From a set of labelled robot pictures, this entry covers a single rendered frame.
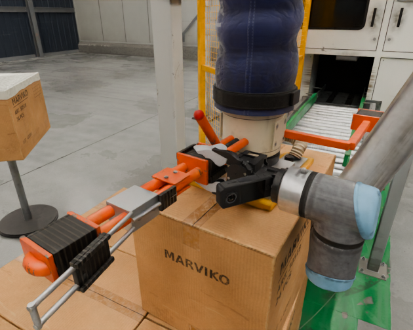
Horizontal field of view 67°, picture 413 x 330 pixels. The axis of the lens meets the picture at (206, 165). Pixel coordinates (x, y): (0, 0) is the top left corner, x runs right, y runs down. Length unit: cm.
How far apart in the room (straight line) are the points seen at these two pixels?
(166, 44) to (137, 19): 1037
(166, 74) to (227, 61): 150
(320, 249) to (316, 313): 125
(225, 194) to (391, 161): 32
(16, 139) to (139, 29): 1078
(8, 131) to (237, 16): 156
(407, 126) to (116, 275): 99
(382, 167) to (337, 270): 21
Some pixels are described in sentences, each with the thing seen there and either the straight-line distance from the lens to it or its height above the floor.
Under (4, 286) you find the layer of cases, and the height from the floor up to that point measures 54.
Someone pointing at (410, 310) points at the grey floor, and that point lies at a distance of 208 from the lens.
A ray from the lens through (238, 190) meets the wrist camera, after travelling 59.
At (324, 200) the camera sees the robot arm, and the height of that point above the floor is 109.
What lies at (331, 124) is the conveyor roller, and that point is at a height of 55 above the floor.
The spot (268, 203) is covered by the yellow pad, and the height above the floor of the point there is 96.
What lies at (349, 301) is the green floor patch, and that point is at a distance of 198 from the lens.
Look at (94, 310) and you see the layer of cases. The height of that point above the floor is 54.
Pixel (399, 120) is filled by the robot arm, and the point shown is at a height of 121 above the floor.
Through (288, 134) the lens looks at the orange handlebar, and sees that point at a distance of 92.
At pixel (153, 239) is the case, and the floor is 85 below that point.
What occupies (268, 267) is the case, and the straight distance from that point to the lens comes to 69.
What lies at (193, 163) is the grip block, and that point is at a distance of 68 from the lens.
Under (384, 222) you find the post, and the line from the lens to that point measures 201.
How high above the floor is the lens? 138
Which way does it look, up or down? 26 degrees down
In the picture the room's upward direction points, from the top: straight up
